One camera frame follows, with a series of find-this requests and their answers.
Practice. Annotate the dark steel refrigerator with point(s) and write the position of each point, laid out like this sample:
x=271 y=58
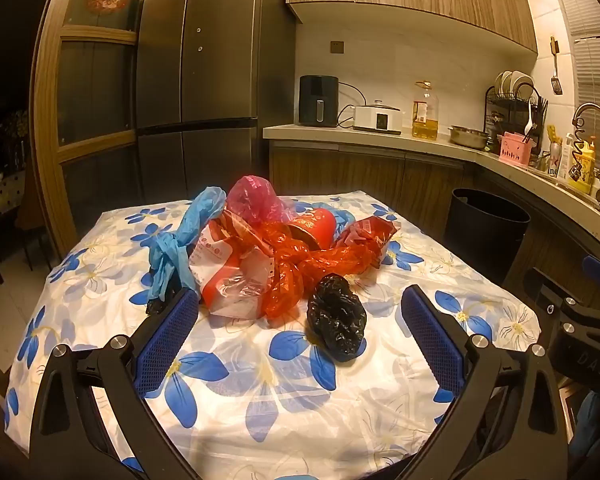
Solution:
x=205 y=85

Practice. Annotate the dim dining table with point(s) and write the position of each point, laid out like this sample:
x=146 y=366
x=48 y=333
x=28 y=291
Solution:
x=0 y=195

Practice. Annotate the pink utensil holder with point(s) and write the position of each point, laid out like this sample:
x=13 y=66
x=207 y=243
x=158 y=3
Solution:
x=515 y=152

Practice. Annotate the white bottle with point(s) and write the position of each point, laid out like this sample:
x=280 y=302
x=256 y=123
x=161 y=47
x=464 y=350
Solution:
x=565 y=160

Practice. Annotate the cooking oil bottle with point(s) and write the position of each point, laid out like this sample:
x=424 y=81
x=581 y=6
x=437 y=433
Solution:
x=425 y=120

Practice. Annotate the black plastic bag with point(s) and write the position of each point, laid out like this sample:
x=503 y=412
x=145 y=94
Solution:
x=337 y=320

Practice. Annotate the blue plastic bag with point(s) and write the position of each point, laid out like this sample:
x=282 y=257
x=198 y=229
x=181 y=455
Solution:
x=200 y=210

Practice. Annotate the small red white wrapper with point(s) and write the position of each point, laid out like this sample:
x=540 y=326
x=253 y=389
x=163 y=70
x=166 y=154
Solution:
x=370 y=232

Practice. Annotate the black trash bin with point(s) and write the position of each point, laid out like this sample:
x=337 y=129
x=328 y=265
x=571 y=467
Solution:
x=480 y=240

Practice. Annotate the black dish rack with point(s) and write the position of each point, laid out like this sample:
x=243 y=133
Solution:
x=500 y=110

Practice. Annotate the person's right hand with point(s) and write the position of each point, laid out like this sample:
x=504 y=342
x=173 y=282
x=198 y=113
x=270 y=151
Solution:
x=590 y=420

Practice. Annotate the white plate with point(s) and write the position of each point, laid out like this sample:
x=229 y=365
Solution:
x=522 y=81
x=502 y=81

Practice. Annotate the large red white plastic package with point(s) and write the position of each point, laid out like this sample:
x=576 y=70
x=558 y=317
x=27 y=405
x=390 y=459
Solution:
x=215 y=260

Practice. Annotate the red paper cup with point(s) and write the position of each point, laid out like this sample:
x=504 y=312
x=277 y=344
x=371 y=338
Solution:
x=320 y=225

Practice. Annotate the blue floral tablecloth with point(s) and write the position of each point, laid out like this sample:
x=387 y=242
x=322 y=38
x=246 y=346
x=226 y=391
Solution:
x=305 y=410

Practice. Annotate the orange plastic bag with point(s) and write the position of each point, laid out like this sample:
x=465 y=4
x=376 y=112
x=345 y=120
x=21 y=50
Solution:
x=290 y=270

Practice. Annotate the steel kitchen faucet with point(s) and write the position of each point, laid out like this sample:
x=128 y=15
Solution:
x=587 y=107

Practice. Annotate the wooden base cabinets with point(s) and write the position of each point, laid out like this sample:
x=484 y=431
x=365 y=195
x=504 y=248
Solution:
x=355 y=175

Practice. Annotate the white electric cooker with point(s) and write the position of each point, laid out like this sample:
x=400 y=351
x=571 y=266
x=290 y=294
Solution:
x=377 y=117

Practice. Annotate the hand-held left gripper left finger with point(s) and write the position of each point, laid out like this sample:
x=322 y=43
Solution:
x=167 y=340

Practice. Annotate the yellow sponge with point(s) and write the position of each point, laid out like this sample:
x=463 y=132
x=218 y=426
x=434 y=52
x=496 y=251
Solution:
x=551 y=134

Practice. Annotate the wooden glass door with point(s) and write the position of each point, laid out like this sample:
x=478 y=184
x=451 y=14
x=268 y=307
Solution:
x=95 y=85

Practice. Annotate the steel basin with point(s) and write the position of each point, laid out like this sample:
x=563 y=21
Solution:
x=467 y=136

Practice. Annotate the window blind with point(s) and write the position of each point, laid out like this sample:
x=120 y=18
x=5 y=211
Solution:
x=595 y=35

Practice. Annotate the grey kitchen countertop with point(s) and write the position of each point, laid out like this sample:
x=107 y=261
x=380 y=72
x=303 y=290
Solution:
x=330 y=135

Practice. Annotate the bright pink plastic bag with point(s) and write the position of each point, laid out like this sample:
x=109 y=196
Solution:
x=252 y=195

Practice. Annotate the drink can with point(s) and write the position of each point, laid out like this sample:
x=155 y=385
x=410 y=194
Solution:
x=554 y=160

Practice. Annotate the black air fryer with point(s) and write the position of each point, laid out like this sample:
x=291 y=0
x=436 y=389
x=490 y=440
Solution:
x=317 y=100

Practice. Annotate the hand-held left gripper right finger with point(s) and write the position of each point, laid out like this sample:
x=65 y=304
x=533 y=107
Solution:
x=432 y=340

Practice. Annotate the yellow detergent bottle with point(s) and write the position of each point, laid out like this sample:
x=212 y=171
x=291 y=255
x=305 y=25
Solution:
x=586 y=165

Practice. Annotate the white plastic spoon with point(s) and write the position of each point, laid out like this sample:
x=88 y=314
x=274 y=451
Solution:
x=530 y=119

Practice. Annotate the dark wall socket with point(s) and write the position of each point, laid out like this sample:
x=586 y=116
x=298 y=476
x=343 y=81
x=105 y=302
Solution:
x=337 y=47

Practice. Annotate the hanging metal spatula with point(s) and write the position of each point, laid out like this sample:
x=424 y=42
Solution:
x=556 y=85

